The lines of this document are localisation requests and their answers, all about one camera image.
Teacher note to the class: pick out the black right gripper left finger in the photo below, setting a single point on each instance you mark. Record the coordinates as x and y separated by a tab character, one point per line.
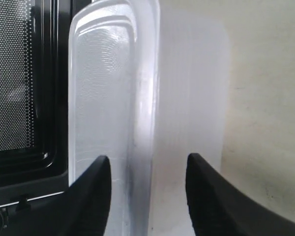
83	209

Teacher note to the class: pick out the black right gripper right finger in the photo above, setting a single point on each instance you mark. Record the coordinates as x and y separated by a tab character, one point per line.
217	208

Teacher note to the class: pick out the white plastic lidded container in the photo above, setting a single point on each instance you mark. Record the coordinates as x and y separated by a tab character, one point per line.
147	86

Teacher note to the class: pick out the white microwave door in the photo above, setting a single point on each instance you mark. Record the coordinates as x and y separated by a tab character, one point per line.
33	100

